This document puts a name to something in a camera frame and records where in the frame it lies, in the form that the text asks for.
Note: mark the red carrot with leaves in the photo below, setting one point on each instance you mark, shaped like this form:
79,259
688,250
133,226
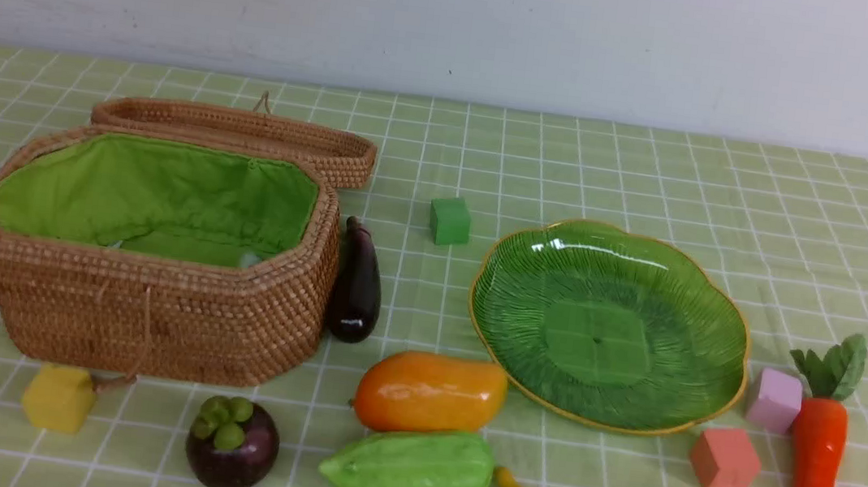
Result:
819,432

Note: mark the woven wicker basket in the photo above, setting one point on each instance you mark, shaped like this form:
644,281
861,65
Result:
164,255

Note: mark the yellow foam cube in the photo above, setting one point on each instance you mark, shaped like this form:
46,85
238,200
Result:
59,399

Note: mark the purple mangosteen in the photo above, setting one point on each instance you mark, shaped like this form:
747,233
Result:
232,442

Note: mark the green glass leaf plate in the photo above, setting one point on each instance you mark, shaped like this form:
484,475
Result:
612,330

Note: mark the green foam cube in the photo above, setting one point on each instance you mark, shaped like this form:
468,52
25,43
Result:
450,221

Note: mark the salmon foam cube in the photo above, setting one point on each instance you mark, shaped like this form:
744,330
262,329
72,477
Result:
724,458

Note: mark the dark purple eggplant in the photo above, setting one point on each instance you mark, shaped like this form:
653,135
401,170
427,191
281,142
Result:
355,303

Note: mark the woven wicker basket lid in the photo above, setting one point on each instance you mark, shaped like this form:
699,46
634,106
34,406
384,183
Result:
344,159

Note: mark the orange mango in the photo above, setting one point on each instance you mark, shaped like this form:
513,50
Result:
424,392

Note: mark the green chayote gourd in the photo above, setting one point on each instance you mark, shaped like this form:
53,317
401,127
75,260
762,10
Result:
412,459

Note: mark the pink foam cube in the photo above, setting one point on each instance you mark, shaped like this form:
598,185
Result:
775,401

